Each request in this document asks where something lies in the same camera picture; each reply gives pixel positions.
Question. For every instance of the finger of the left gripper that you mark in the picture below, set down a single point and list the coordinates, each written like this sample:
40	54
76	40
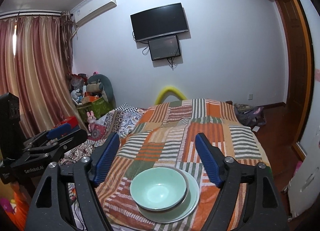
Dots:
48	137
62	145

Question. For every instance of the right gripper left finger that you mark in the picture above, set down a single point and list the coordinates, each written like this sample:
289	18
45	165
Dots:
50	208

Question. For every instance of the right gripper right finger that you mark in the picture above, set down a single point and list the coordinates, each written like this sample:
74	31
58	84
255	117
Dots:
262	209

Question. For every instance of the pink bowl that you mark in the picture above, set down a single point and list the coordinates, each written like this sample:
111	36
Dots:
186	190

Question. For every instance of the mint green plate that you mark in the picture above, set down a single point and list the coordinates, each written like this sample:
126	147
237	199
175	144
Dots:
179	211

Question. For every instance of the mint green bowl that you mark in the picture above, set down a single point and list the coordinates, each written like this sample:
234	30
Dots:
158	188

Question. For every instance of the red box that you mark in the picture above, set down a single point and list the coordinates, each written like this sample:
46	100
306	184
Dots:
70	121

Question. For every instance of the pink rabbit toy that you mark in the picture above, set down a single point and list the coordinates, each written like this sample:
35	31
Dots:
91	119

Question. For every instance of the green cardboard box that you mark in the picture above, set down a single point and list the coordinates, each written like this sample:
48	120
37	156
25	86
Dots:
99	107

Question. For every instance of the white suitcase with stickers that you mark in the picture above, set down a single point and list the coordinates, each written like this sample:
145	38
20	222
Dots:
303	189

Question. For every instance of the patterned checkered blanket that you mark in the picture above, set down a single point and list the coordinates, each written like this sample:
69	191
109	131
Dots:
121	120

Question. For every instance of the grey plush toy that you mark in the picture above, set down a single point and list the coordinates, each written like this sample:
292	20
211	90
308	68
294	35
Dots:
101	84

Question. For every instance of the dark bag on floor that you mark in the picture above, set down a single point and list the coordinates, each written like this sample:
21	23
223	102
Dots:
249	116

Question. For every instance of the striped red gold curtain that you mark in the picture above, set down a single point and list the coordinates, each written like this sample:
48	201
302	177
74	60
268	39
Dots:
35	67

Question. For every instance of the striped patchwork tablecloth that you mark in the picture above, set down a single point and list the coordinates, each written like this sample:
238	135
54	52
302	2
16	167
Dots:
165	136

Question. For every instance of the yellow foam chair back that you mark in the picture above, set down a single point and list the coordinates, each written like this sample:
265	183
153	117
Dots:
167	91

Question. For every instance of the white air conditioner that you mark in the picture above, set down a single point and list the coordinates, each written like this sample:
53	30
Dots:
91	10

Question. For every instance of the wooden door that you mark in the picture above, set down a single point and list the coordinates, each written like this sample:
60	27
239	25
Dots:
298	42

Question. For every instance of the white wall socket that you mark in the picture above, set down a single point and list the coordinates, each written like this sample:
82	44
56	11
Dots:
250	96

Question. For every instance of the small black wall monitor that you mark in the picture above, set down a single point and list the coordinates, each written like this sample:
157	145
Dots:
164	47

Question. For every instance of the black wall television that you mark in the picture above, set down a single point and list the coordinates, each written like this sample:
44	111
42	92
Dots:
159	21

